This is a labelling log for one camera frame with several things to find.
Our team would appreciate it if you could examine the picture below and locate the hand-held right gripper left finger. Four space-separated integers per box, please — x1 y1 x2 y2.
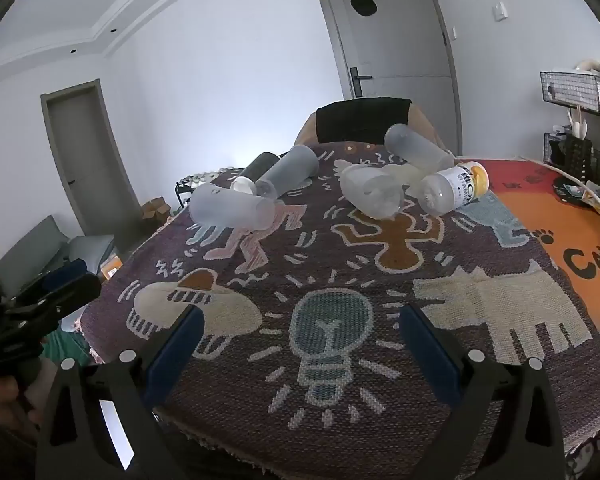
35 304 206 480

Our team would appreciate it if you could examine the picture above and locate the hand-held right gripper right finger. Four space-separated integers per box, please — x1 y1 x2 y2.
399 304 567 480

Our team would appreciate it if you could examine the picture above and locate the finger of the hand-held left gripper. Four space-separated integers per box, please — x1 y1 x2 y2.
26 259 90 302
5 273 103 331

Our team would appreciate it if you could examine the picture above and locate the frosted plastic cup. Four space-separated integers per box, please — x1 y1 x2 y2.
340 162 405 221
255 145 321 197
189 182 277 232

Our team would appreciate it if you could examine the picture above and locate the black cup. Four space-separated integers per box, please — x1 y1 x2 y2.
230 152 281 194

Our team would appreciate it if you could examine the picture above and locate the person's left hand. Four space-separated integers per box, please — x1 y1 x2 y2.
0 373 48 443

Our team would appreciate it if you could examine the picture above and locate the grey cushion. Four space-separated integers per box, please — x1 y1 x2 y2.
67 235 117 277

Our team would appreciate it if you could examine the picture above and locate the grey sofa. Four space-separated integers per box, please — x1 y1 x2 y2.
0 215 117 306

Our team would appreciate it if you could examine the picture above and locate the orange box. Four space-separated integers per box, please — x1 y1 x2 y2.
100 254 127 281

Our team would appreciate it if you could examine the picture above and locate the green cloth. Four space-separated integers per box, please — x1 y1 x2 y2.
42 327 93 368

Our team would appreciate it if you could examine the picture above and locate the cardboard box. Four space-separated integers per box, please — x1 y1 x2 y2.
140 198 174 227

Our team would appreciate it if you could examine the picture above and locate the grey narrow door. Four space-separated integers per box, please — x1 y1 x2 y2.
41 79 143 251

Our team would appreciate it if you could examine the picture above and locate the printed woven blanket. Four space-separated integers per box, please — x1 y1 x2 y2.
77 141 600 476

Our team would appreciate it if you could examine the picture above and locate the black metal rack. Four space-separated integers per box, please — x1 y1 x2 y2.
174 166 241 207

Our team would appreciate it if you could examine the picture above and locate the clear bottle with yellow cap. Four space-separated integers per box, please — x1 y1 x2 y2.
419 161 490 217

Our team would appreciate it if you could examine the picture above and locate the orange cat mat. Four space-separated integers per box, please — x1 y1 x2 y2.
472 159 600 356

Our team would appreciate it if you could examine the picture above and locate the frosted bottle upper right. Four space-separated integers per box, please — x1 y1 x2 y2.
384 124 457 173

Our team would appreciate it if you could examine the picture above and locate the black cloth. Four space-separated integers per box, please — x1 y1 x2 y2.
316 98 413 145

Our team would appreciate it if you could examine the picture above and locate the white cable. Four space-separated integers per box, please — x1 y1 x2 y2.
517 156 600 222

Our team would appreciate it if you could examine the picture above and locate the black wire desk organizer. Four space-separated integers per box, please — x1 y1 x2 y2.
544 132 600 188

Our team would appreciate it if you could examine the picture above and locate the black wire basket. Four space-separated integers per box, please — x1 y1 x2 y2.
540 70 600 119

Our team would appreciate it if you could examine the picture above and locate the grey door with black handle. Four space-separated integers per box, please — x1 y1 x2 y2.
310 0 463 157

